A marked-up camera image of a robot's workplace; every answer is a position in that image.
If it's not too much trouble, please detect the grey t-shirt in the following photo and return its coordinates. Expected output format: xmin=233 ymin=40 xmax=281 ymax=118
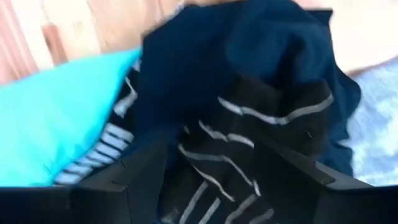
xmin=338 ymin=58 xmax=398 ymax=187

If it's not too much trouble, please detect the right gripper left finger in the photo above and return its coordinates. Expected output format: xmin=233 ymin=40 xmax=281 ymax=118
xmin=0 ymin=139 xmax=169 ymax=224

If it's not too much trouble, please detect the black white-striped garment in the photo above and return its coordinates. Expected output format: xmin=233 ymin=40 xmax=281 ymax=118
xmin=54 ymin=58 xmax=335 ymax=224

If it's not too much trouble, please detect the plain navy garment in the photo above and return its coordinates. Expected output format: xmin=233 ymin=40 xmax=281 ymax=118
xmin=133 ymin=0 xmax=362 ymax=177

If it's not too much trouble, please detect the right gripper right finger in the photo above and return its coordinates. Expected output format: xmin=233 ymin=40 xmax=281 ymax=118
xmin=257 ymin=136 xmax=398 ymax=224

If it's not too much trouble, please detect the teal t-shirt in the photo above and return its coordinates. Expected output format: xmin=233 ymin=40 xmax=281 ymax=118
xmin=0 ymin=48 xmax=142 ymax=187

